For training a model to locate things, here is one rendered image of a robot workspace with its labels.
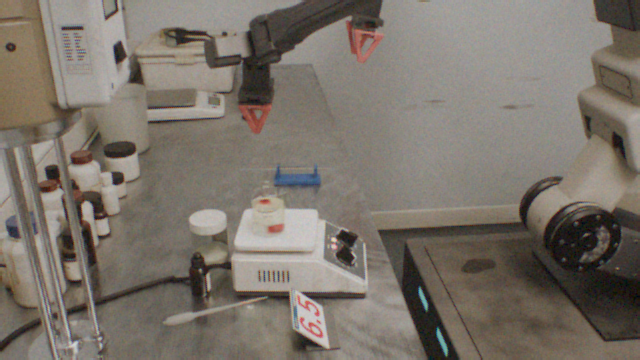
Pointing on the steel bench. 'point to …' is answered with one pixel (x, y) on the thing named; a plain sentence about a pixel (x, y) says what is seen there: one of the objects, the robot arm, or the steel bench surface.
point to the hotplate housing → (293, 272)
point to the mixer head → (57, 65)
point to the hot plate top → (307, 223)
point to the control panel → (339, 249)
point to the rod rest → (298, 178)
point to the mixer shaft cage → (96, 340)
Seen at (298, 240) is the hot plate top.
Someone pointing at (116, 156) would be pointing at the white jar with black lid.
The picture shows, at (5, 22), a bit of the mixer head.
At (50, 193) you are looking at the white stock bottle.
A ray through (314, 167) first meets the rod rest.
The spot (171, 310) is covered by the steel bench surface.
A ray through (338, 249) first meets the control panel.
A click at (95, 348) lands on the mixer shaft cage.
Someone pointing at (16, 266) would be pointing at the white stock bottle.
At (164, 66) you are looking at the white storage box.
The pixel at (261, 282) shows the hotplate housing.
